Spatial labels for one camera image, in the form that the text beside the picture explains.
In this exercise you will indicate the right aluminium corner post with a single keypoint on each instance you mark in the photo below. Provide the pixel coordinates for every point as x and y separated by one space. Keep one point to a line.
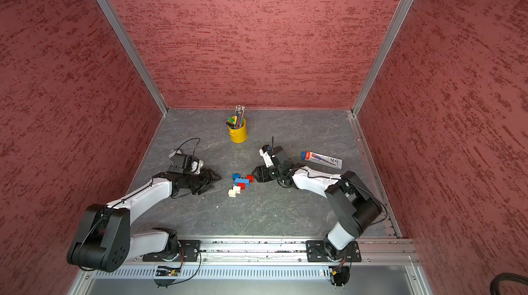
394 27

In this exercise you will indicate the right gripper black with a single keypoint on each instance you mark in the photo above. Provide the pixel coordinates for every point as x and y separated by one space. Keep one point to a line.
262 174

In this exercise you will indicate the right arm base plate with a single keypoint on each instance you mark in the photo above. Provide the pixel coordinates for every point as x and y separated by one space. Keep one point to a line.
324 251

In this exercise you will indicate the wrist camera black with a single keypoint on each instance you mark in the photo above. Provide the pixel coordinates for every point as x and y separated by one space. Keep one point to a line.
273 155
185 164

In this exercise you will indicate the yellow pen cup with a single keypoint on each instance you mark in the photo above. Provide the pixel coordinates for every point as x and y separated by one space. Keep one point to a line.
237 135

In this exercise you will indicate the white blue red flat box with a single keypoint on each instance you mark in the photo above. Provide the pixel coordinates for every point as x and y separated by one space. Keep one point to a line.
324 160

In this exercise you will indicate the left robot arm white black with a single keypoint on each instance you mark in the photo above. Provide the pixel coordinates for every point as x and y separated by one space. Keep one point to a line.
104 241

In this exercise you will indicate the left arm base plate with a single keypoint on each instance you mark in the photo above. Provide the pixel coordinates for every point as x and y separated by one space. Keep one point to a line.
189 252

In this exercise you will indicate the aluminium front rail frame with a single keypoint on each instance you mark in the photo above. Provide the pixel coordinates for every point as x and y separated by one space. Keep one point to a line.
388 266

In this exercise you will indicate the left aluminium corner post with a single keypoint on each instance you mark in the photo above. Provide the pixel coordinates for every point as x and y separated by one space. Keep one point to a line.
132 52

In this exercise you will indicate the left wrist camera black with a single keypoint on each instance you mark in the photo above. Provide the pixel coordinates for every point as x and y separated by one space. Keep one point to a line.
185 164

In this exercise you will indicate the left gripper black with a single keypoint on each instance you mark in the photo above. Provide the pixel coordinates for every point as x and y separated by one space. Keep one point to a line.
207 180

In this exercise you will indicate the aluminium corner post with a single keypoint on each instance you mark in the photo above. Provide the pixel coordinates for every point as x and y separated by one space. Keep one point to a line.
132 52
394 27

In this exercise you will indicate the pens bundle in cup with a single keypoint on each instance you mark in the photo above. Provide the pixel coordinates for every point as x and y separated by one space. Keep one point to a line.
236 122

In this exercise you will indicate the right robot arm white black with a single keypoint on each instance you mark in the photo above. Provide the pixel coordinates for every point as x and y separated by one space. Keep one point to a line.
354 205

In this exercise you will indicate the blue lego plate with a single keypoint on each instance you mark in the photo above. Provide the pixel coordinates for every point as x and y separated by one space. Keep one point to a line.
237 178

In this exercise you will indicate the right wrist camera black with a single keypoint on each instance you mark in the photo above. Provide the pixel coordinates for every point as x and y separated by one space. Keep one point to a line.
273 155

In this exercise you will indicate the white slotted cable duct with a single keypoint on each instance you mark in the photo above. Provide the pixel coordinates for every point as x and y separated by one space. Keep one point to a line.
221 272

